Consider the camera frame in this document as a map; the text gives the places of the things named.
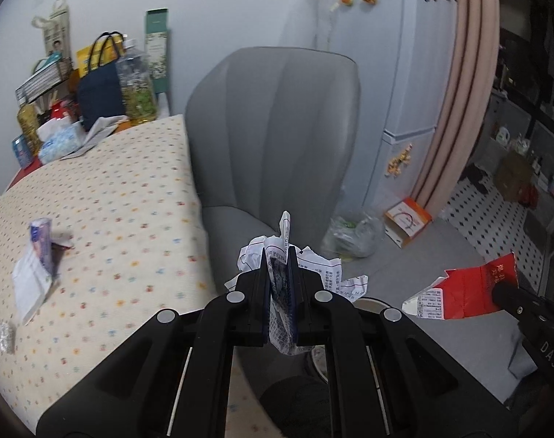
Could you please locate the orange and white box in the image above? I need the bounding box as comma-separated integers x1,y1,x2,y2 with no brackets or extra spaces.
384,197,433,248

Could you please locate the grey upholstered chair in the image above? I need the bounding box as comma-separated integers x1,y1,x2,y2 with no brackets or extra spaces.
184,47,362,295

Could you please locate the yellow snack pouch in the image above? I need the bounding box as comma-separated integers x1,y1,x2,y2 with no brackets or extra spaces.
74,39,122,77

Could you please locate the large oil bottle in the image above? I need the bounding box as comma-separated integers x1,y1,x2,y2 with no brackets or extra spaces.
116,39,159,124

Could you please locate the clear plastic bag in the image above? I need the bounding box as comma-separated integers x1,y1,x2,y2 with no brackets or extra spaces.
12,251,55,326

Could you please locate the grey cloth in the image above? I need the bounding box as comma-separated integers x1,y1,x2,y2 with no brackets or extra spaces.
60,116,127,160

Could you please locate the blue tissue pack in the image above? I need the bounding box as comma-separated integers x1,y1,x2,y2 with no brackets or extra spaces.
37,119,87,164

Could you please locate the pink curtain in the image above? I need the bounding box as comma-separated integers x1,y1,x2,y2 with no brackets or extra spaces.
411,0,502,214

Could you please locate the clear trash bag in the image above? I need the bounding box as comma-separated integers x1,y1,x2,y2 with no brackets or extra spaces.
322,212,383,258

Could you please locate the blue drink can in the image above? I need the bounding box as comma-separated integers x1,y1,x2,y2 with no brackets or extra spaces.
11,136,33,167

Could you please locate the yellow string magnet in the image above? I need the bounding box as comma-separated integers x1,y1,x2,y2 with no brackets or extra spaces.
385,143,414,177

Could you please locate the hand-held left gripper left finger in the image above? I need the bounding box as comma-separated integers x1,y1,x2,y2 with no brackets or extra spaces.
36,251,273,438

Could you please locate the white refrigerator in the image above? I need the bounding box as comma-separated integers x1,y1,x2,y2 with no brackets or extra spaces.
281,0,461,220

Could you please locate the small crumpled foil piece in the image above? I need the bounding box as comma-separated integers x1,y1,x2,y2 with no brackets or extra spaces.
0,322,16,354

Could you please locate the person's leg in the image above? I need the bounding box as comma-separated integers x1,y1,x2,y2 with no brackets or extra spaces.
259,376,332,438

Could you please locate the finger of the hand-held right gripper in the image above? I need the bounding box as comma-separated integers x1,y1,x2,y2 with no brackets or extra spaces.
493,280,550,326

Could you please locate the tall green box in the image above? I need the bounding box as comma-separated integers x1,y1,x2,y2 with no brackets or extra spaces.
144,8,172,94

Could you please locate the brown cardboard carton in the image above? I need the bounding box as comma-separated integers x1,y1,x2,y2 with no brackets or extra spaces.
493,153,533,201

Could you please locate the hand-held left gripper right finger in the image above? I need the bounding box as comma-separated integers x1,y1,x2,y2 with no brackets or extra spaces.
288,247,519,438

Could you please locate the white hanging plastic bag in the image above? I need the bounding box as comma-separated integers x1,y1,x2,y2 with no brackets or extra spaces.
304,0,346,51

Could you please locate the navy lunch bag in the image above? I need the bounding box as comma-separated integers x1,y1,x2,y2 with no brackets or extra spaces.
77,32,127,131

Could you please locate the printed paper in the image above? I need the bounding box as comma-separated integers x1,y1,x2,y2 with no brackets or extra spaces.
238,211,370,357

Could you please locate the small oil bottle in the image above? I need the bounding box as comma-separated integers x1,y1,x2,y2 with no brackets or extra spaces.
16,103,41,147

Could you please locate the red and white wrapper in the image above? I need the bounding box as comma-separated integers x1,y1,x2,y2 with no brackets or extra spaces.
401,251,519,320

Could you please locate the red bag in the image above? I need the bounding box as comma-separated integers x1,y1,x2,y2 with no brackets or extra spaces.
519,182,540,208

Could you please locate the black bag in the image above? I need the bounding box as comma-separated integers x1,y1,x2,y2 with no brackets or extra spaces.
464,164,490,192

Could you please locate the black wire basket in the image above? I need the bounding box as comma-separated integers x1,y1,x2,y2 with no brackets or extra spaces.
14,57,73,101

